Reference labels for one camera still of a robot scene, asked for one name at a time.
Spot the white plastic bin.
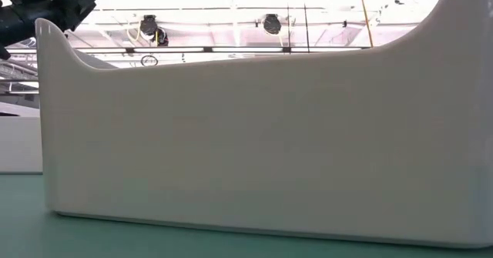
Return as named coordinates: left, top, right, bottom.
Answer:
left=34, top=0, right=493, bottom=250

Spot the black ceiling cable reel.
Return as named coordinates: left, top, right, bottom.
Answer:
left=139, top=14, right=169, bottom=47
left=263, top=13, right=283, bottom=36

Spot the round ceiling ring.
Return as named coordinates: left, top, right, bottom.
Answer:
left=140, top=54, right=159, bottom=68

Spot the long ceiling light rail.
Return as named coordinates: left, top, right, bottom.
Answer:
left=0, top=45, right=373, bottom=55

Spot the black hanging cable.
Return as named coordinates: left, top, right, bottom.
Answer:
left=285, top=0, right=290, bottom=54
left=300, top=0, right=310, bottom=53

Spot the orange hanging cable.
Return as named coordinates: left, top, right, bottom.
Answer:
left=357, top=0, right=375, bottom=49

